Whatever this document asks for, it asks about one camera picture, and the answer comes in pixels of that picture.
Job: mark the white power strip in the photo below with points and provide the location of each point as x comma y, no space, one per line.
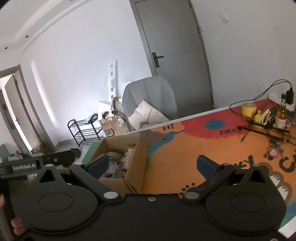
277,99

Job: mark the yellow crumpled wrapper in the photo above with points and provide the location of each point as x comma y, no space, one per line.
261,118

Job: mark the colourful cat table mat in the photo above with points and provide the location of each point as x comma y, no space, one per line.
173,149

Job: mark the green snack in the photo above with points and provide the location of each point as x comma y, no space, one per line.
114,156

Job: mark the pink keychain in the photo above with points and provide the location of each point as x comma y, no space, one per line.
274,150

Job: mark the yellow tape roll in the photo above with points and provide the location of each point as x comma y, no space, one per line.
248,110

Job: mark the black wire stand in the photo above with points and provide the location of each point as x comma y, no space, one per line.
275,134

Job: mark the glass bottle amber liquid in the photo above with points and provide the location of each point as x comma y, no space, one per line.
281,115

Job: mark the SF cardboard box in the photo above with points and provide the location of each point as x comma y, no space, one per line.
114,125

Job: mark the grey door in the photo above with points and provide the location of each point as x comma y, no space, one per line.
175,51

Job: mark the person's left hand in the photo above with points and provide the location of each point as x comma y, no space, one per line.
16,222

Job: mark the open interior door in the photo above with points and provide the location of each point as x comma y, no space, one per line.
20,115

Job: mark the black shoes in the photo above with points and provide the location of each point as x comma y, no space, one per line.
77,152

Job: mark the white perforated board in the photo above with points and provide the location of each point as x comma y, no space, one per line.
110,85

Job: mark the black shoe rack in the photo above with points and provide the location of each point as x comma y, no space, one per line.
84,132

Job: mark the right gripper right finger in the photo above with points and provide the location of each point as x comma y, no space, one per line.
215,175

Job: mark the grey armchair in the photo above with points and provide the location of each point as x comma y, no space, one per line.
154,90

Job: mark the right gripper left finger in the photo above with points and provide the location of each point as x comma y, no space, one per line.
90,174

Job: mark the open cardboard box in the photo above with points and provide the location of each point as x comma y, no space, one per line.
118,179

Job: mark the dotted white cushion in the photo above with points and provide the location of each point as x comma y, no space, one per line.
146,115

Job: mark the orange cracker packet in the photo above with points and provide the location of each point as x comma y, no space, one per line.
127,157

